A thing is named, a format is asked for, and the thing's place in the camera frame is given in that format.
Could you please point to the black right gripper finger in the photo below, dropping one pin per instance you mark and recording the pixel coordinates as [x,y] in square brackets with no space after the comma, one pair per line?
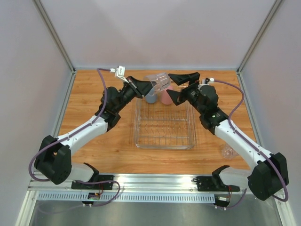
[177,97]
[180,79]

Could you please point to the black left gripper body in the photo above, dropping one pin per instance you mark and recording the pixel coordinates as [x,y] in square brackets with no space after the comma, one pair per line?
[129,92]

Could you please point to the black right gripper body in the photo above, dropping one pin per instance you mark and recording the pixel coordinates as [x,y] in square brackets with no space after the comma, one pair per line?
[186,89]

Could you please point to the pink plastic cup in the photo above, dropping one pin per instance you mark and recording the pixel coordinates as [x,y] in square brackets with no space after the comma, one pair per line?
[164,96]

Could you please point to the blue plastic cup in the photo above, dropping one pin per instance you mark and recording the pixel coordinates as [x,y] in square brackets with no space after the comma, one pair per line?
[151,97]

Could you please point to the clear glass cup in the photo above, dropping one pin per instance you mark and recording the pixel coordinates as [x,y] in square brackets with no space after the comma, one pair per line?
[160,81]
[228,152]

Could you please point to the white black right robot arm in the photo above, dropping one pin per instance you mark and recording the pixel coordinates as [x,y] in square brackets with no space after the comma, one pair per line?
[268,173]

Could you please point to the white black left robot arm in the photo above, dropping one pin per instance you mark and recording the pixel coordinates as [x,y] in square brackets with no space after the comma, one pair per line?
[54,157]

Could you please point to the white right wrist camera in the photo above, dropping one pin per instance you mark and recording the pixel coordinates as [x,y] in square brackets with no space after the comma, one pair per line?
[207,81]

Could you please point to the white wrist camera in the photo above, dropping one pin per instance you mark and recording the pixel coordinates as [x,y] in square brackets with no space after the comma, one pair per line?
[119,73]
[207,81]

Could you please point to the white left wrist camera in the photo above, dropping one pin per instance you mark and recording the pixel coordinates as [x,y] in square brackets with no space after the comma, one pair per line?
[119,73]

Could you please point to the metal wire dish rack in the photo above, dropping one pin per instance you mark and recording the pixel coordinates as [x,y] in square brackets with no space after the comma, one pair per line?
[160,126]

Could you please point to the aluminium frame post right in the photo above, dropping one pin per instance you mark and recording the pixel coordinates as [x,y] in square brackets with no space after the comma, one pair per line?
[259,35]

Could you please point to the aluminium frame post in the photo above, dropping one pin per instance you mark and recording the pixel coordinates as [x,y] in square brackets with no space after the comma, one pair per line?
[259,35]
[49,25]

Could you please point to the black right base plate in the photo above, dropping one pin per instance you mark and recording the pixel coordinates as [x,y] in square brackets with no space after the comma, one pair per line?
[213,184]

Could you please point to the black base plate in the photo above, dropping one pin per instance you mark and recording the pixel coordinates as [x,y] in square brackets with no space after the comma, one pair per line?
[213,184]
[98,181]

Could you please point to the aluminium front rail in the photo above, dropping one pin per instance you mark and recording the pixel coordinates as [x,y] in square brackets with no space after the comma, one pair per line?
[134,183]

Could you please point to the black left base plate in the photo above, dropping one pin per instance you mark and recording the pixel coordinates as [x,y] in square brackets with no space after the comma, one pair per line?
[98,181]

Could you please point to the slotted white cable duct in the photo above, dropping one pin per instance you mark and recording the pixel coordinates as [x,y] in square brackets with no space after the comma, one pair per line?
[127,197]

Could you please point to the aluminium frame post left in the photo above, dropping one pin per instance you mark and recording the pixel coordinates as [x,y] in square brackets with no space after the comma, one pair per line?
[49,25]

